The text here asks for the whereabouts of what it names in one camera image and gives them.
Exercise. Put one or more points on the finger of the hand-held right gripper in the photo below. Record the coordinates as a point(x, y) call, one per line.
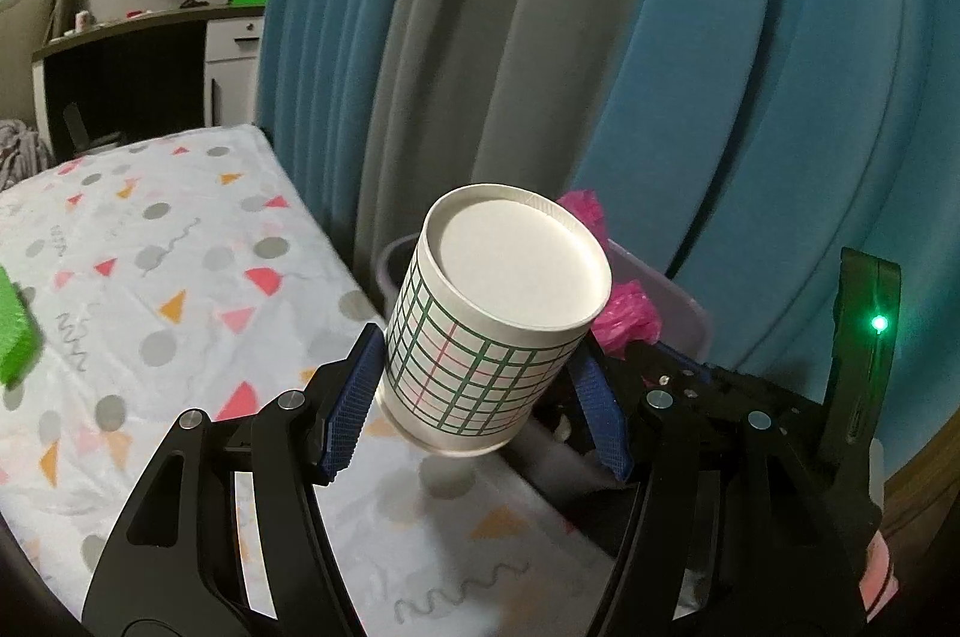
point(720, 382)

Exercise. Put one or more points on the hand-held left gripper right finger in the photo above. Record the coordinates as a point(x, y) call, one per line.
point(604, 416)

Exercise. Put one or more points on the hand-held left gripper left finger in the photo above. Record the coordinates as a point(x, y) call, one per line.
point(352, 412)

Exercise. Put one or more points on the pink plastic bag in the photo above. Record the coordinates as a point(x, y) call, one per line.
point(628, 316)

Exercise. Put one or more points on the grid-pattern paper cup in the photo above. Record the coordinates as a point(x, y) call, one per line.
point(487, 322)

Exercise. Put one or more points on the person's right forearm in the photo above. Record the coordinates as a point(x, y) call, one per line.
point(879, 562)

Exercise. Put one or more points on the patterned tablecloth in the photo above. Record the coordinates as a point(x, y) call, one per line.
point(187, 232)

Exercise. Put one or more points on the blue and grey curtain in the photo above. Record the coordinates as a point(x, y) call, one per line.
point(675, 45)

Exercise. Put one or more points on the green sponge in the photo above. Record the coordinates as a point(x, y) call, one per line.
point(13, 329)

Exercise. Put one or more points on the white drawer cabinet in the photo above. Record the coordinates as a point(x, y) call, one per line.
point(232, 67)

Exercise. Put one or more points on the striped grey duvet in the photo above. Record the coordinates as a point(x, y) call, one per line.
point(19, 153)

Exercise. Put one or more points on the dark wooden desk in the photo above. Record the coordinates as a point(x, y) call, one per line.
point(112, 31)

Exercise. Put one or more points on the white mug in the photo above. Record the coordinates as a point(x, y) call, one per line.
point(82, 19)

